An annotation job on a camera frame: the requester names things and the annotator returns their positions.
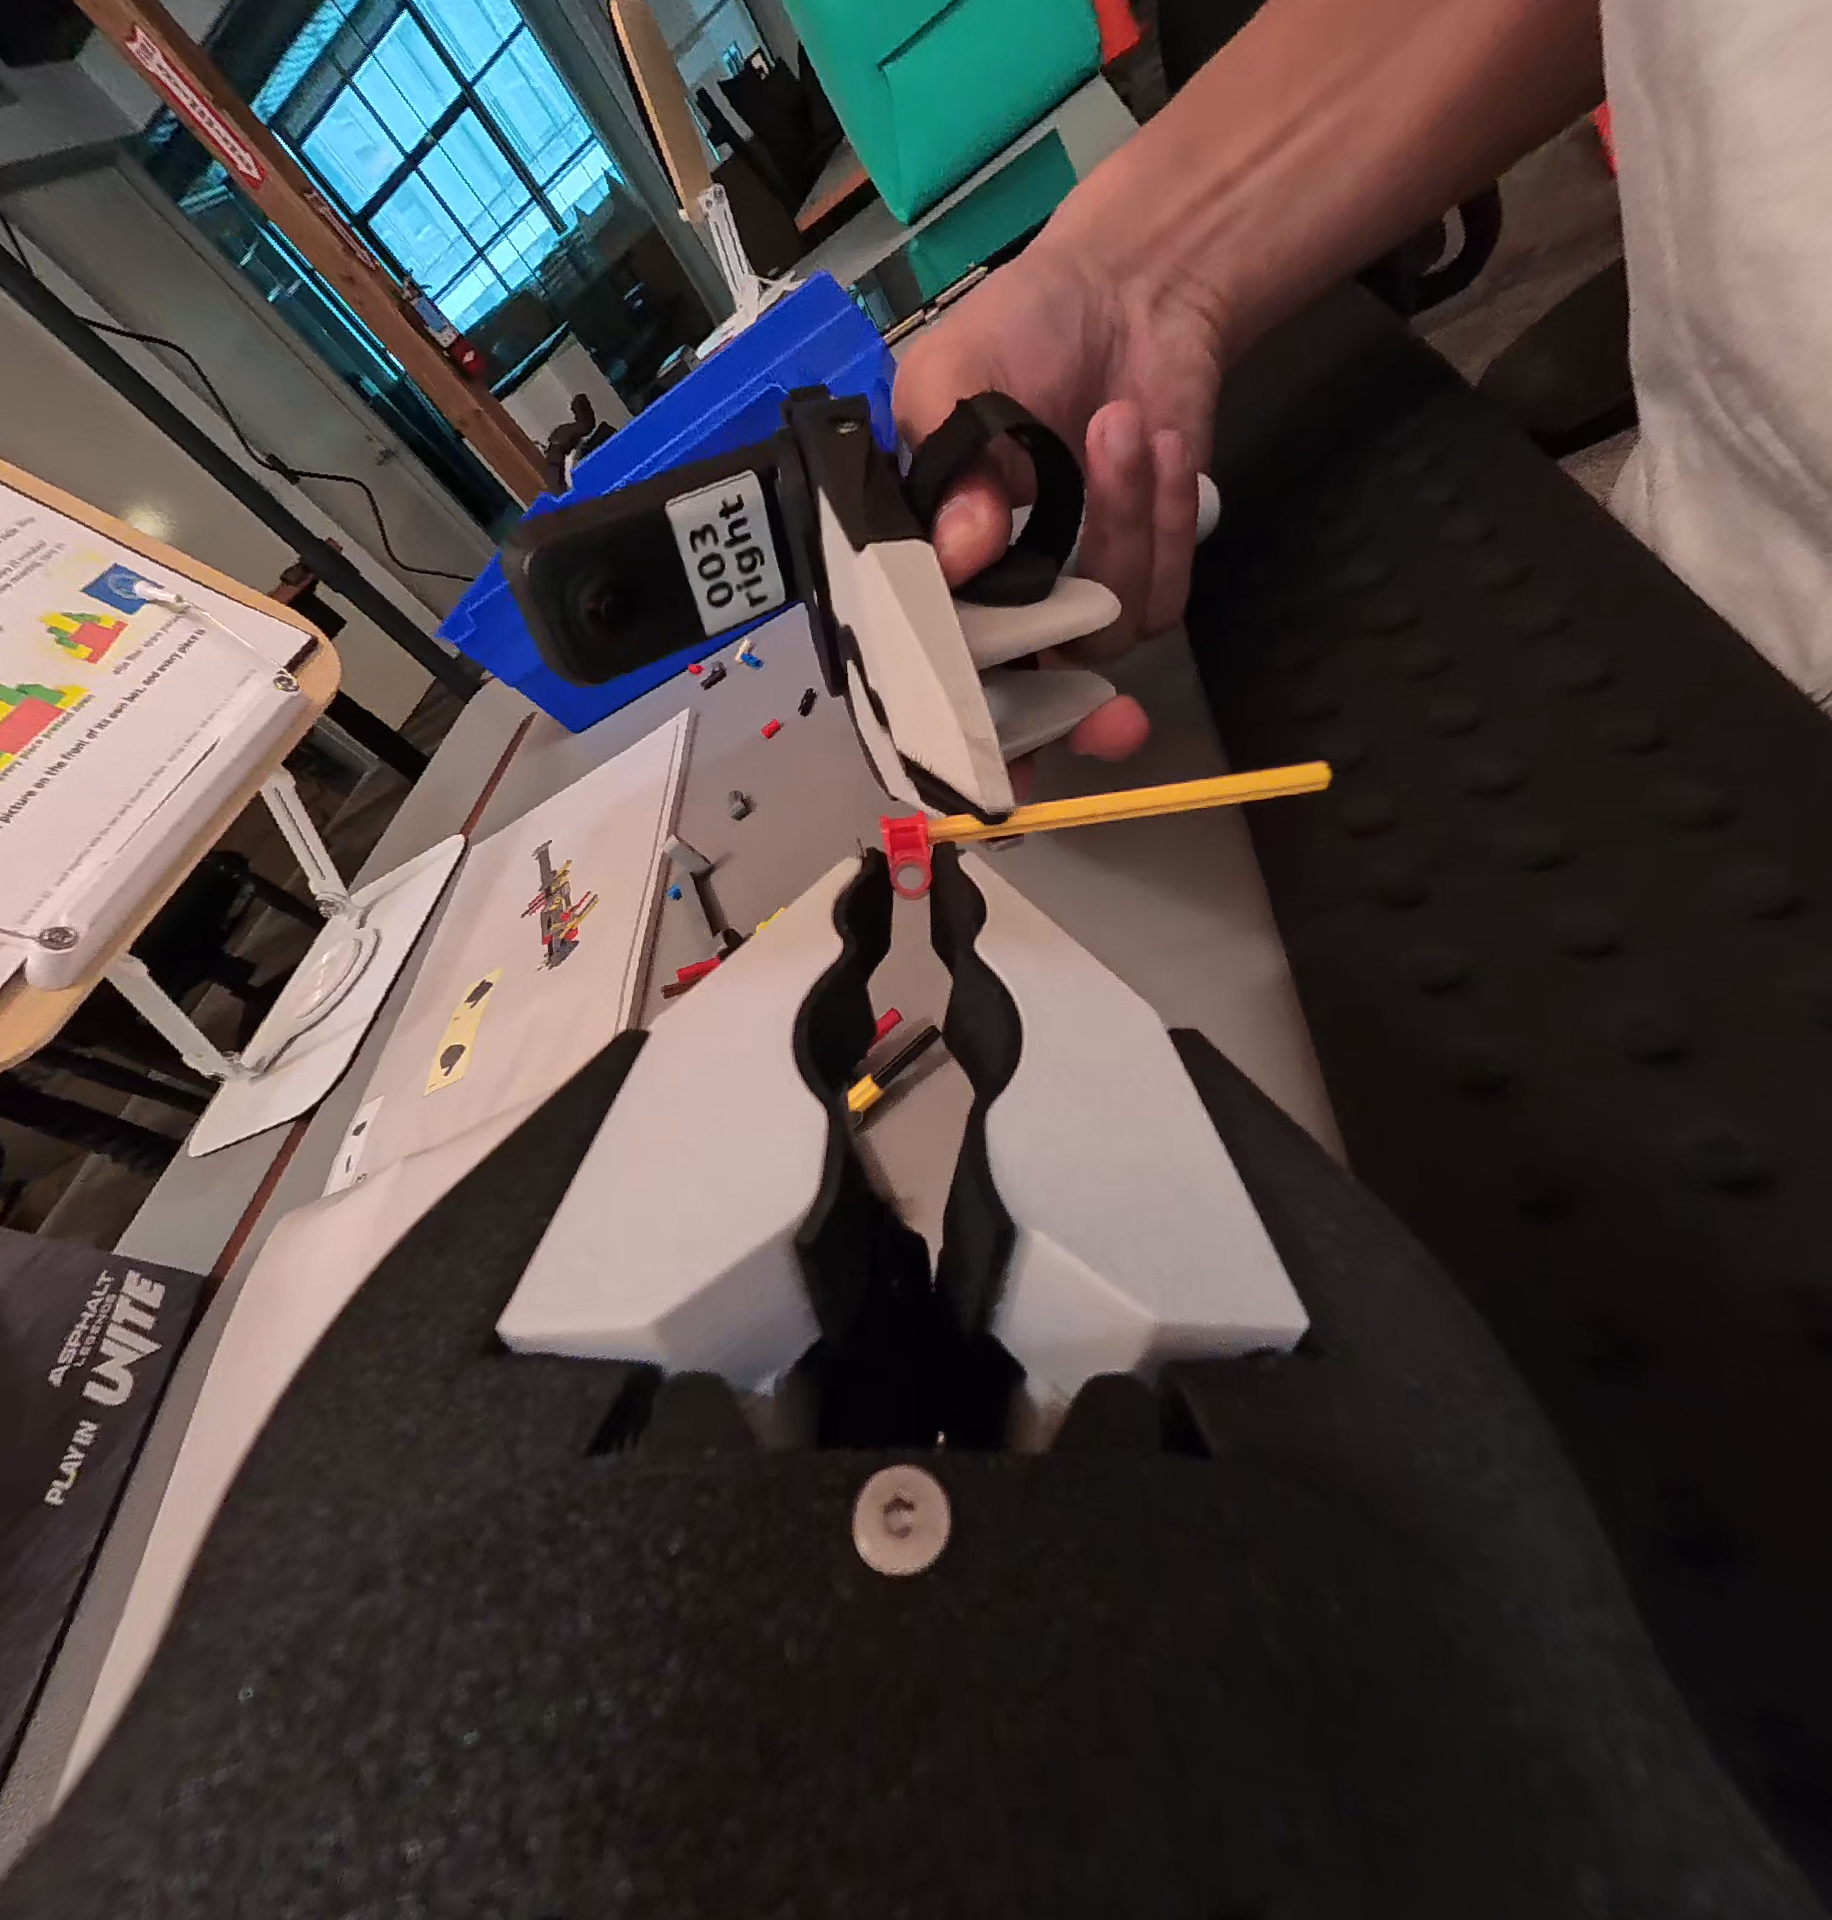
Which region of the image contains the grey lego beam assembly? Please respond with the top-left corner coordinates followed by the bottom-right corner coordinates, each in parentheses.
top-left (657, 831), bottom-right (947, 1119)

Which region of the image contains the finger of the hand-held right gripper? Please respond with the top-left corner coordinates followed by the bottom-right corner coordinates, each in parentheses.
top-left (837, 642), bottom-right (950, 823)
top-left (828, 531), bottom-right (1018, 823)

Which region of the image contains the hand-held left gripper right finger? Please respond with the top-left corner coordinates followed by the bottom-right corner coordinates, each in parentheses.
top-left (927, 842), bottom-right (1310, 1380)

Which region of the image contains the person's right forearm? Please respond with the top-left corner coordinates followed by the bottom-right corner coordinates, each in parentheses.
top-left (1141, 0), bottom-right (1616, 368)

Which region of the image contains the blue storage bin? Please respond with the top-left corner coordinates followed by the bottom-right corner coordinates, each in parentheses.
top-left (435, 270), bottom-right (900, 737)

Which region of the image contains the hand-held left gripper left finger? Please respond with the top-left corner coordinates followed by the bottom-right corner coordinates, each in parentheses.
top-left (495, 853), bottom-right (900, 1364)

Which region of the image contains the black cable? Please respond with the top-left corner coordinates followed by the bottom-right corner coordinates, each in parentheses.
top-left (0, 170), bottom-right (475, 588)

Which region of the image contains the white desk stand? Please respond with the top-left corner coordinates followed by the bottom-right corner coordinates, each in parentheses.
top-left (98, 755), bottom-right (367, 1084)

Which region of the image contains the person's right hand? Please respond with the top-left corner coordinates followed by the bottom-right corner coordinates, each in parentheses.
top-left (889, 224), bottom-right (1244, 767)

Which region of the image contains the wooden post red sign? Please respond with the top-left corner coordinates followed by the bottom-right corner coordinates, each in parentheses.
top-left (72, 0), bottom-right (551, 504)

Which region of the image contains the lego instruction booklet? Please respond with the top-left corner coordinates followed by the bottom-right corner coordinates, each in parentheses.
top-left (54, 704), bottom-right (696, 1802)

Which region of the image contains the long yellow lego axle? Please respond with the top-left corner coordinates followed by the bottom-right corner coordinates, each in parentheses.
top-left (927, 760), bottom-right (1335, 843)

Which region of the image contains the lego set box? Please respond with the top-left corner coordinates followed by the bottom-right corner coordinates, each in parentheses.
top-left (0, 1214), bottom-right (210, 1868)

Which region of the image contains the black perforated panel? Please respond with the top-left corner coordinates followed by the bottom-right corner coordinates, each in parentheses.
top-left (1179, 275), bottom-right (1832, 1920)

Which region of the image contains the pile of small lego pins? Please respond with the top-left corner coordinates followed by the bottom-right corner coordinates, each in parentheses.
top-left (687, 635), bottom-right (826, 825)

